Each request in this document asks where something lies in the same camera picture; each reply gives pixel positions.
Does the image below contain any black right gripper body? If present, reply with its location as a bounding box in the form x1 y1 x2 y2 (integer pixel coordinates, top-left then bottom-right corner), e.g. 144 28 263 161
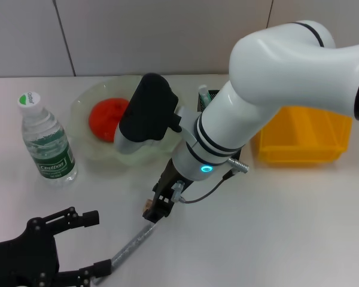
157 158 196 207

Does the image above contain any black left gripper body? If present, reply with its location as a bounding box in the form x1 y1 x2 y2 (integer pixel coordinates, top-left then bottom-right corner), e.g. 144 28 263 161
0 217 61 287

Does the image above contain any grey marker pen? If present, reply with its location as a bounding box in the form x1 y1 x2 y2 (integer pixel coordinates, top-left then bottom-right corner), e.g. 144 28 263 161
92 223 156 285

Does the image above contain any clear water bottle green label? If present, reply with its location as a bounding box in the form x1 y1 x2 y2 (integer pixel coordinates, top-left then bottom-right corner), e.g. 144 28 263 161
17 91 78 188

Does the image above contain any orange fruit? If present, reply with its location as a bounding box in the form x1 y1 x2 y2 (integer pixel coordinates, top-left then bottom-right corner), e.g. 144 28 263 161
88 97 131 144

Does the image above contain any mint green utility knife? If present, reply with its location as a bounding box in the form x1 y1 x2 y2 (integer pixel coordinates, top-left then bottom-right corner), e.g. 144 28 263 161
198 85 212 108

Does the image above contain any black mesh pen holder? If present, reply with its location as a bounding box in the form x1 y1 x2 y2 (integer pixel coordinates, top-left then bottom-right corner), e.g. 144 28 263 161
196 88 243 164

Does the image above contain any pale green glass fruit plate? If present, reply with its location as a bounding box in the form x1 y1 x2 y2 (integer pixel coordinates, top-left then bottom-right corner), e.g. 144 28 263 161
68 75 183 167

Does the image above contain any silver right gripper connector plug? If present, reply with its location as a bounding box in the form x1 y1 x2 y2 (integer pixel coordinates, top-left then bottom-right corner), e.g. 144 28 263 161
171 180 186 203

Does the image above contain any yellow plastic storage bin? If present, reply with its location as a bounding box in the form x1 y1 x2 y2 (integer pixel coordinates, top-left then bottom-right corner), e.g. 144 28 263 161
250 106 353 164

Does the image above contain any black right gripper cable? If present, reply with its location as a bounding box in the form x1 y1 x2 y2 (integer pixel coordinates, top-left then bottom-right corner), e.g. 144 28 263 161
181 158 250 206

